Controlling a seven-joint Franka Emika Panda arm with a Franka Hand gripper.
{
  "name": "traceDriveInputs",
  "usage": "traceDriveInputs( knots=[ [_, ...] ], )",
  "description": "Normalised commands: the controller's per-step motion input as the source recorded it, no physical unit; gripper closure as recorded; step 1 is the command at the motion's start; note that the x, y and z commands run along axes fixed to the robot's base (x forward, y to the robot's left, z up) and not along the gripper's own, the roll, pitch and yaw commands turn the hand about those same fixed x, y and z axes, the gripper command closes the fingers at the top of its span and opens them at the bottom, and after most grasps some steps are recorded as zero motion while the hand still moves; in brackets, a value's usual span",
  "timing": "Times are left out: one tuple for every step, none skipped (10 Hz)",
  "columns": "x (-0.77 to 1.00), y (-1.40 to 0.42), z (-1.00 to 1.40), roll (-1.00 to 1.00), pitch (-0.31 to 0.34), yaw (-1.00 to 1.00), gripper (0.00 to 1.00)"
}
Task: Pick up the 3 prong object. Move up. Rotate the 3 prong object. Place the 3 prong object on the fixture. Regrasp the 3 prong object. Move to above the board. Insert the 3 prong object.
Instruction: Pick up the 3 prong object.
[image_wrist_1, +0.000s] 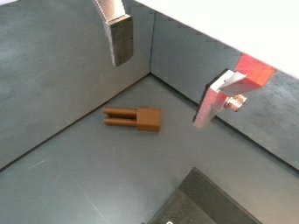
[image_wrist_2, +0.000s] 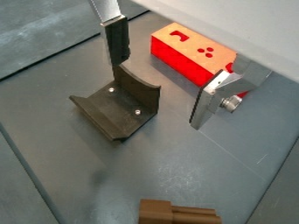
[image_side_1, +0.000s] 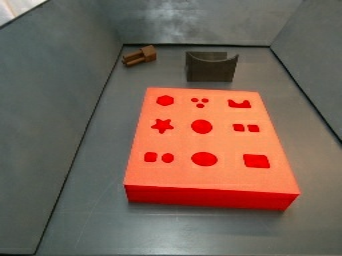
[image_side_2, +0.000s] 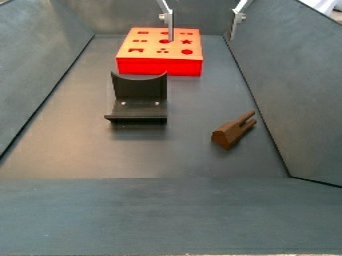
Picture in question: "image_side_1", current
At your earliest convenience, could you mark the brown three prong object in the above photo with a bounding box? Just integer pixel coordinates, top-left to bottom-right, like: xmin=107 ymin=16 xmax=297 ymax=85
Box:
xmin=122 ymin=45 xmax=156 ymax=67

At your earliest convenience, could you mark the dark grey cradle fixture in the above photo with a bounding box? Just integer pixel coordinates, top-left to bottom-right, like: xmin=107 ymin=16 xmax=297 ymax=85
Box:
xmin=186 ymin=51 xmax=239 ymax=82

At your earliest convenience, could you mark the red shape sorter block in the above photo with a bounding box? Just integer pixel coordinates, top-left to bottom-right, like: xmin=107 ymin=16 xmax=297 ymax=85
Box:
xmin=123 ymin=88 xmax=301 ymax=211

